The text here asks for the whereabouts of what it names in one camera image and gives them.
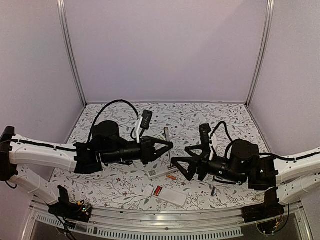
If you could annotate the white remote with buttons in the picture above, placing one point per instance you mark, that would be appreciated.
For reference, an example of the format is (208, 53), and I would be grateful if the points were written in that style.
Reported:
(160, 135)

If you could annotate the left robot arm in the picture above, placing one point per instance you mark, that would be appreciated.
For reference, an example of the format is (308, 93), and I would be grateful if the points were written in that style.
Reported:
(106, 147)

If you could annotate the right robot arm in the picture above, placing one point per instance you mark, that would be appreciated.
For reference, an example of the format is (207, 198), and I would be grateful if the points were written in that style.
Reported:
(244, 163)

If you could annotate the floral table mat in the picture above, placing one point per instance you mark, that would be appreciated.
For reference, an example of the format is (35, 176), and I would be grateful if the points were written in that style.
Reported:
(121, 186)

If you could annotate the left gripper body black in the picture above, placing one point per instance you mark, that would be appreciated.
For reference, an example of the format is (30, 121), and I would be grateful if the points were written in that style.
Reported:
(146, 152)

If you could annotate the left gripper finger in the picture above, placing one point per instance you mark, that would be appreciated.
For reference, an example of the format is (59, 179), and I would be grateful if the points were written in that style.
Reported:
(154, 154)
(153, 141)

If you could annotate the long white remote control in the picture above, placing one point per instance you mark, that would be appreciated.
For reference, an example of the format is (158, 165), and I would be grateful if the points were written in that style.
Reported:
(160, 172)

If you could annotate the white battery cover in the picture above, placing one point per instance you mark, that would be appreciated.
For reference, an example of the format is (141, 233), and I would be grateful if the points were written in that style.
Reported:
(148, 191)

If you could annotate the right aluminium frame post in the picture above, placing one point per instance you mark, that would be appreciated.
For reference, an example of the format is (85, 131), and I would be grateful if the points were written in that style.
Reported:
(270, 4)

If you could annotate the orange AA battery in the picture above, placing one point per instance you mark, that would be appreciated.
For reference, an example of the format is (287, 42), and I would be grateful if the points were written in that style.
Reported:
(171, 177)

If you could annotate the left aluminium frame post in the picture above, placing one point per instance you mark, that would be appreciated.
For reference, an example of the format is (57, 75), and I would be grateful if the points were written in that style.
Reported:
(61, 7)

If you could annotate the aluminium front rail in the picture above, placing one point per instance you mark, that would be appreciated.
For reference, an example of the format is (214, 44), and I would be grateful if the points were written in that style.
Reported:
(127, 224)

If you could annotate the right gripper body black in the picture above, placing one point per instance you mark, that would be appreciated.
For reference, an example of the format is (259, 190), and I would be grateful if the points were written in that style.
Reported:
(202, 161)

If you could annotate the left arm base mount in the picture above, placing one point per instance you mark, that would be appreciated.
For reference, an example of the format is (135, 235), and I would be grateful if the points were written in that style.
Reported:
(80, 211)

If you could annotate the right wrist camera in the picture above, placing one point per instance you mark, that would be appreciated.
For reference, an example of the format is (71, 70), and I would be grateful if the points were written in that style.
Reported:
(204, 131)

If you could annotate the purple AA battery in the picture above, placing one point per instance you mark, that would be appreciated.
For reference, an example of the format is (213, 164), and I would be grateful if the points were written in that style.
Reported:
(213, 192)

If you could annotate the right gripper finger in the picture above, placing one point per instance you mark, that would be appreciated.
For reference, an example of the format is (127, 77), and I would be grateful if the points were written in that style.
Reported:
(193, 163)
(198, 151)

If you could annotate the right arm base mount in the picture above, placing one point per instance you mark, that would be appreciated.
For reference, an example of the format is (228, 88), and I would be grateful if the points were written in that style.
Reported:
(270, 208)

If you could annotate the aluminium frame post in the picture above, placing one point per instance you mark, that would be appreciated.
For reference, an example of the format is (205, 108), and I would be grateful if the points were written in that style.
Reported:
(61, 7)
(270, 4)

